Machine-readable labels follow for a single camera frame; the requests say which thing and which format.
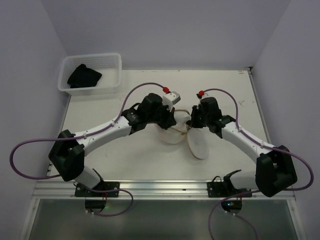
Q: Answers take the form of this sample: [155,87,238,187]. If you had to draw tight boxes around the white bra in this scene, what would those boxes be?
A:
[173,110,191,132]

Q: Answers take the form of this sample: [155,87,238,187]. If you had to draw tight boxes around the white mesh laundry bag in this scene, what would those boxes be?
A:
[155,109,209,160]

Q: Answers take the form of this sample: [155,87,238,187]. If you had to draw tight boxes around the black bra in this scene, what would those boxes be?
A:
[67,63,102,89]

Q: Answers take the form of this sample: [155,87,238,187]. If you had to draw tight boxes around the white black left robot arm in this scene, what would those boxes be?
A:
[49,91,181,193]

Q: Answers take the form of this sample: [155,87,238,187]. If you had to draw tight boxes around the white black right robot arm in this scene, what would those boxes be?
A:
[188,96,298,197]

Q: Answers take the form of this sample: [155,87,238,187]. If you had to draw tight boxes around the white plastic basket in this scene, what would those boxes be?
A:
[57,53,122,96]

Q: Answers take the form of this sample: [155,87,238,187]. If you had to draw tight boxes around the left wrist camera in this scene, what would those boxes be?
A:
[162,87,181,112]

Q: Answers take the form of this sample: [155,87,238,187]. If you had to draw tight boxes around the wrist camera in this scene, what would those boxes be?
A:
[162,87,181,112]
[196,90,209,101]

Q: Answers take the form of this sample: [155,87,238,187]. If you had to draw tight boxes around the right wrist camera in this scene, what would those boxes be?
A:
[196,90,209,101]

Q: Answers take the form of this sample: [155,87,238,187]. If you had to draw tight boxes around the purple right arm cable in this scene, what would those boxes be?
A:
[203,87,315,240]

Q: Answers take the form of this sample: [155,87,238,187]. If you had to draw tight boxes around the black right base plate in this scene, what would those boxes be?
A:
[206,169,252,198]

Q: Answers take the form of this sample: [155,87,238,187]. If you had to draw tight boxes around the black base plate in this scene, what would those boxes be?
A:
[206,169,252,198]
[74,181,120,198]

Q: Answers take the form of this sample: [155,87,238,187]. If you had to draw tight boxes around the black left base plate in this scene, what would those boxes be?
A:
[74,181,120,198]

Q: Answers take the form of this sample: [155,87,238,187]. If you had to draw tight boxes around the aluminium mounting rail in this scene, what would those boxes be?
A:
[31,178,296,201]

